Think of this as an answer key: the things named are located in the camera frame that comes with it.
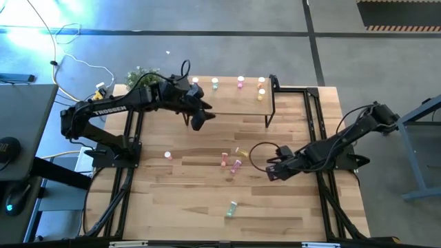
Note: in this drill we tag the grey desk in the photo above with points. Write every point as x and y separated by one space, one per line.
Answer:
24 113

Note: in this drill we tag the black desk support beam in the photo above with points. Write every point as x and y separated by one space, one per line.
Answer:
58 172

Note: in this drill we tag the black computer mouse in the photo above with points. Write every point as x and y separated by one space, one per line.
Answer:
8 149
15 201

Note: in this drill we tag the wooden shelf black metal legs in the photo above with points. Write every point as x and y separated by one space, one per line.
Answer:
237 103

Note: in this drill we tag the silver metal bracket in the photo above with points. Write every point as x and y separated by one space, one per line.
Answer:
129 244
320 245

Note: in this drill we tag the green potted plant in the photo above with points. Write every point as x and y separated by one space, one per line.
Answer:
136 77

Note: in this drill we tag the black mat striped edge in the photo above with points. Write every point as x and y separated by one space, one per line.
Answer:
396 13

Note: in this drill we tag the blue grey metal table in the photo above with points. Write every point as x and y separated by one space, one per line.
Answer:
418 194

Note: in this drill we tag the yellow white power plug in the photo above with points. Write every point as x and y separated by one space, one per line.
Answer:
100 94

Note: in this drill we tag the black flat device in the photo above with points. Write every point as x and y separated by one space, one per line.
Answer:
17 78

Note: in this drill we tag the magenta medicine bottle white cap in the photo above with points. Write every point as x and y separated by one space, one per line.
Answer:
236 166
240 81

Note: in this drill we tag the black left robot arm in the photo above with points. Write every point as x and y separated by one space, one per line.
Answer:
110 106

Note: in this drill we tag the dark brown desk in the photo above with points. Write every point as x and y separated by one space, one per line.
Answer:
13 230

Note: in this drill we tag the yellow medicine bottle white cap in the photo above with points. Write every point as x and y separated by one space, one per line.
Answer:
242 152
262 93

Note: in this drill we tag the salmon pink medicine bottle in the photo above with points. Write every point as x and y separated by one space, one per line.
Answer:
167 155
195 80
224 159

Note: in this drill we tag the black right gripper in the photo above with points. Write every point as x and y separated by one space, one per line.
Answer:
287 163

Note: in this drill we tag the white box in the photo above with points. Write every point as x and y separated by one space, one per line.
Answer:
82 162

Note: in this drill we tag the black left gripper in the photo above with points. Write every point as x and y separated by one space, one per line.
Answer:
182 94

